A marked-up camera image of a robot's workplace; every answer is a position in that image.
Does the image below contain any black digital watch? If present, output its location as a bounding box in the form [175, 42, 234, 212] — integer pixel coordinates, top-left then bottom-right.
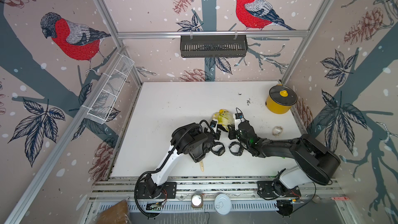
[229, 141, 244, 157]
[210, 142, 226, 157]

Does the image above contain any yellow green frog towel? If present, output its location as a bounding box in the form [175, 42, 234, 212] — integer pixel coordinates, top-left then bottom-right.
[212, 109, 234, 132]

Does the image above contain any cream strap analog watch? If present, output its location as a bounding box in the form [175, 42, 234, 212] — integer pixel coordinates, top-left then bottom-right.
[272, 126, 283, 136]

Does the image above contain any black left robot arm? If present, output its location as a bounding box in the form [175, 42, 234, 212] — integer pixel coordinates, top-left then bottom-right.
[134, 119, 226, 219]

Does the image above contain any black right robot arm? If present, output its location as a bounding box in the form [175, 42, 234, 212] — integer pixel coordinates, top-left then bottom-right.
[228, 120, 341, 200]

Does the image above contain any yellow pot with glass lid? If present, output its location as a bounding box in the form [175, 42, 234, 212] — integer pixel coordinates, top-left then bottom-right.
[265, 85, 297, 114]

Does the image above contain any glass spice jar silver lid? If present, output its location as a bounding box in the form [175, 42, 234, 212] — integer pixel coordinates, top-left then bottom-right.
[191, 194, 204, 208]

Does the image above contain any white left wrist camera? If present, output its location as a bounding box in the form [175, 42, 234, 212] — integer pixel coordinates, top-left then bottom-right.
[210, 119, 218, 133]

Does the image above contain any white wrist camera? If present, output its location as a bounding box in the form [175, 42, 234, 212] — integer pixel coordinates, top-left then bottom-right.
[210, 119, 218, 133]
[234, 112, 246, 130]

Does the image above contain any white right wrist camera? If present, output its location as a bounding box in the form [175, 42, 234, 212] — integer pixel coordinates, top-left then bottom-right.
[234, 112, 246, 130]

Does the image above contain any black hanging wire basket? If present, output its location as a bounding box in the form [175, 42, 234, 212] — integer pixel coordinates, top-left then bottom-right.
[180, 35, 248, 58]

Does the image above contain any white mesh wall shelf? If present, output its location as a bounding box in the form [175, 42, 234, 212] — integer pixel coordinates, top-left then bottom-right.
[86, 55, 134, 124]

